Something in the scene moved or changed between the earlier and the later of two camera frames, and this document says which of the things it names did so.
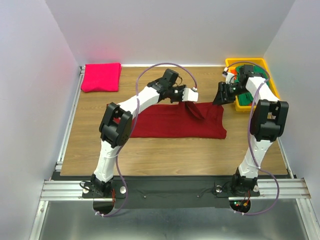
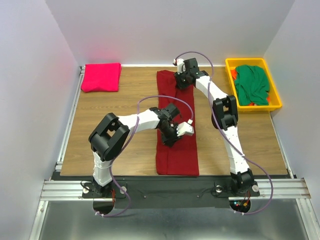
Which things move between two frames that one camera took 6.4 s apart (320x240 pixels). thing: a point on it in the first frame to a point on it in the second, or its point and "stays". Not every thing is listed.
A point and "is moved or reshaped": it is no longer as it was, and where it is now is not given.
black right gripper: x=221 y=97 to x=180 y=84
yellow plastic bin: x=232 y=63 stays
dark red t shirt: x=186 y=120 is moved or reshaped
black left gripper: x=180 y=99 to x=170 y=141
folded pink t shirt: x=104 y=76 stays
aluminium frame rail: x=284 y=188 stays
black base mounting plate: x=168 y=192 stays
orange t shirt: x=234 y=72 stays
